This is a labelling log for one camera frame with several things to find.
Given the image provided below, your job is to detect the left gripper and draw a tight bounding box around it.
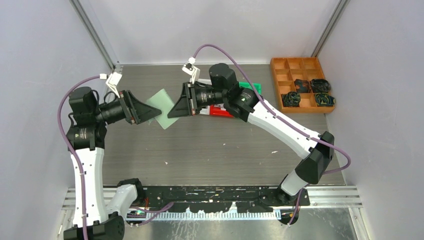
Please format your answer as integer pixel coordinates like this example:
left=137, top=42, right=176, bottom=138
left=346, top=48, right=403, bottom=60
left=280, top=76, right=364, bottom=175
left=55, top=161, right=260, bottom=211
left=93, top=89, right=161, bottom=125

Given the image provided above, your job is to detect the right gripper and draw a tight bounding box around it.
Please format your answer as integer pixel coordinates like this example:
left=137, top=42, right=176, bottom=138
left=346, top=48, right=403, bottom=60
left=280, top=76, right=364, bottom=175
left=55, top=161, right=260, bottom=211
left=168, top=81, right=228, bottom=118

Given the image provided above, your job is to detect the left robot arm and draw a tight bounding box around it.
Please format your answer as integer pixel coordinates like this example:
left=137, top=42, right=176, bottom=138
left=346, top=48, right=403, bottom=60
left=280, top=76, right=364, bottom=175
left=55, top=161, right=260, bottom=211
left=63, top=86, right=162, bottom=240

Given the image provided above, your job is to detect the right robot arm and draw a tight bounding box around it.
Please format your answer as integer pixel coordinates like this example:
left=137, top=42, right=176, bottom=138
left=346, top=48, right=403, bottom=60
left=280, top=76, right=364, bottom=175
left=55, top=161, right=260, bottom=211
left=167, top=62, right=335, bottom=206

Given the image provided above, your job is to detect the white plastic bin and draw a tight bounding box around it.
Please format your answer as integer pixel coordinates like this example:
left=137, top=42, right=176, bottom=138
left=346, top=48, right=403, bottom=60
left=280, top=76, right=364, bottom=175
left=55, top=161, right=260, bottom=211
left=198, top=78, right=212, bottom=115

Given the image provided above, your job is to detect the red plastic bin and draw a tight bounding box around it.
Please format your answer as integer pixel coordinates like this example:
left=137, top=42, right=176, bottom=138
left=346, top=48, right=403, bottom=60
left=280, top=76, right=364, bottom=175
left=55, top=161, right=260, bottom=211
left=209, top=105, right=233, bottom=118

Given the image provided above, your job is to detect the green plastic bin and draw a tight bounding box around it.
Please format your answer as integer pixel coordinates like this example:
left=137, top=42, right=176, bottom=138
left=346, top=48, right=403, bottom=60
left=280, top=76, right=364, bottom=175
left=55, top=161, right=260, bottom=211
left=239, top=82, right=262, bottom=95

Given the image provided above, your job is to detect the rolled dark sock lower left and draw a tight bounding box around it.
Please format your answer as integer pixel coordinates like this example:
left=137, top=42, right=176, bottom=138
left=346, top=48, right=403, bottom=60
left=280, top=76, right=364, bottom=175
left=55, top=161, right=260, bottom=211
left=281, top=91, right=301, bottom=107

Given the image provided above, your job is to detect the rolled dark sock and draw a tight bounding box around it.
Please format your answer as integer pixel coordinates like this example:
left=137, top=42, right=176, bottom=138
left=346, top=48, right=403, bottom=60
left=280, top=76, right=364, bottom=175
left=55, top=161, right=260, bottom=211
left=314, top=92, right=336, bottom=107
left=310, top=78, right=332, bottom=93
left=294, top=78, right=312, bottom=94
left=281, top=91, right=301, bottom=107

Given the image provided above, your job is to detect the orange wooden compartment tray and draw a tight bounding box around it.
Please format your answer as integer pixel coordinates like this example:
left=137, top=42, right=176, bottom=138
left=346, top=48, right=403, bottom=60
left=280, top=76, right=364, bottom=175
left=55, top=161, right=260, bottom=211
left=269, top=57, right=336, bottom=114

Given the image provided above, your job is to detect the rolled dark sock upper left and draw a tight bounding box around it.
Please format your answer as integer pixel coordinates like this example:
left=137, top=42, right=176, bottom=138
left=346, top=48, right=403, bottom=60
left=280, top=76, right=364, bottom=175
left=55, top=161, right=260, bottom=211
left=294, top=78, right=312, bottom=94

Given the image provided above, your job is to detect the rolled dark sock upper right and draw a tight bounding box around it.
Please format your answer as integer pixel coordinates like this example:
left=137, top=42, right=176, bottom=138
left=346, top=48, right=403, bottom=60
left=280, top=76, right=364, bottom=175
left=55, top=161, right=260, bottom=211
left=310, top=78, right=332, bottom=93

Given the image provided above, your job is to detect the rolled dark sock lower right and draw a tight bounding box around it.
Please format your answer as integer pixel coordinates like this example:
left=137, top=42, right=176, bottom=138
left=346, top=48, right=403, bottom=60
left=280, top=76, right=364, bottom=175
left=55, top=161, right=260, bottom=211
left=314, top=92, right=336, bottom=107

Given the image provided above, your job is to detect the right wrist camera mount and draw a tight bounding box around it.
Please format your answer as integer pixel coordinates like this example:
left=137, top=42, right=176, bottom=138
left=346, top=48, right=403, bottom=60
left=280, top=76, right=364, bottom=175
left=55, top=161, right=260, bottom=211
left=181, top=57, right=200, bottom=84

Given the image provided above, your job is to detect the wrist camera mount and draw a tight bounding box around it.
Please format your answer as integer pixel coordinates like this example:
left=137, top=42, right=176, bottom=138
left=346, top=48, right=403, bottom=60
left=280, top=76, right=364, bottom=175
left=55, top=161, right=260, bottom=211
left=181, top=57, right=200, bottom=84
left=99, top=71, right=122, bottom=98

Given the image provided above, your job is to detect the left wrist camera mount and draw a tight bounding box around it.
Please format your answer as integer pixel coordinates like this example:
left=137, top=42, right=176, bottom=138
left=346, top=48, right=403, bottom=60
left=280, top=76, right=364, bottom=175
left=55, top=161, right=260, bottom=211
left=99, top=71, right=122, bottom=98

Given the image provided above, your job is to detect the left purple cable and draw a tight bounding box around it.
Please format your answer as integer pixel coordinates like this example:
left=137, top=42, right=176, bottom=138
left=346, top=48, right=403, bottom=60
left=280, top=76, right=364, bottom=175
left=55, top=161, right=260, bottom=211
left=57, top=75, right=174, bottom=240

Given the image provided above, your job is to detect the purple cable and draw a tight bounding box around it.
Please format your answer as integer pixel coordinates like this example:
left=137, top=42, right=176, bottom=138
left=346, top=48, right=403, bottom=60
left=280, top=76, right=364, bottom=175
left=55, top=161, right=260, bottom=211
left=192, top=44, right=352, bottom=227
left=57, top=75, right=174, bottom=240

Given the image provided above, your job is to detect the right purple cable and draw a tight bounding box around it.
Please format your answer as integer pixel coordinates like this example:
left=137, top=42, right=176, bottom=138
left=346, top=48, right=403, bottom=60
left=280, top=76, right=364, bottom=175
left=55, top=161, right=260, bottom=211
left=192, top=44, right=352, bottom=227

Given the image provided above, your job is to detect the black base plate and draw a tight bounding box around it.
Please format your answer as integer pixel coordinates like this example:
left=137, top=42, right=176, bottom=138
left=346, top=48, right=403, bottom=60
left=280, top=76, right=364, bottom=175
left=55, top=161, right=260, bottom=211
left=131, top=185, right=310, bottom=214

